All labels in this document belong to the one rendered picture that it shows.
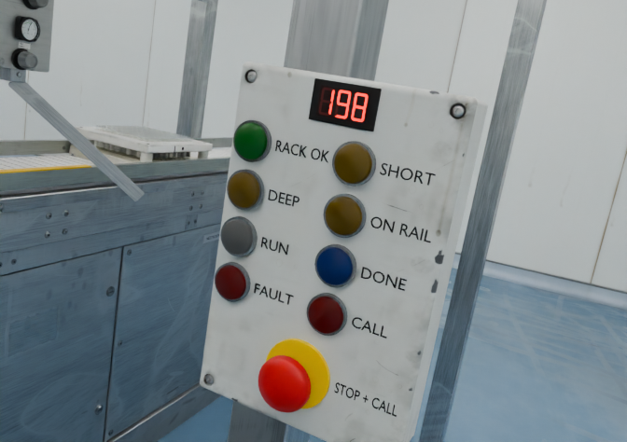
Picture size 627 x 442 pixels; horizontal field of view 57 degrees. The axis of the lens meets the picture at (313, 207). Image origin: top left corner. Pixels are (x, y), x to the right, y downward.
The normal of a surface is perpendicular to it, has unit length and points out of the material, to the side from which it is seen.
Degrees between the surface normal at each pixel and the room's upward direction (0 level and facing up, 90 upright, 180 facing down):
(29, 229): 90
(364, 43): 90
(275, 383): 87
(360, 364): 90
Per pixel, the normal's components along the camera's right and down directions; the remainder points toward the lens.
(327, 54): -0.43, 0.11
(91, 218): 0.89, 0.23
